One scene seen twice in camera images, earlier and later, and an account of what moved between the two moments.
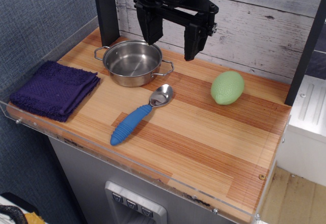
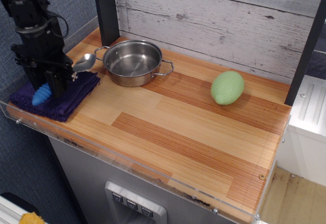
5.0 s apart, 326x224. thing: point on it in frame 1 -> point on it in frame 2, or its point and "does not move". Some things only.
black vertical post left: [106, 11] does not move
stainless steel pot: [133, 63] does not move
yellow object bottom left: [32, 218] does not move
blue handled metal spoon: [161, 95] -> [44, 91]
